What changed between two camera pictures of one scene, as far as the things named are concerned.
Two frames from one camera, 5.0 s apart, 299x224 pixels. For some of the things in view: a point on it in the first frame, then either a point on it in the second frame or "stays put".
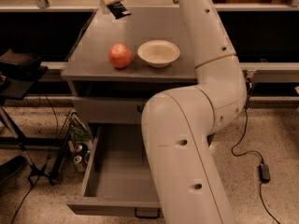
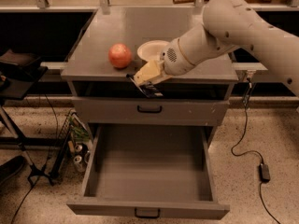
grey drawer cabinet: (118, 65) stays put
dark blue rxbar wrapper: (118, 9) → (147, 89)
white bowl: (158, 53) stays put
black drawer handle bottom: (148, 217) stays put
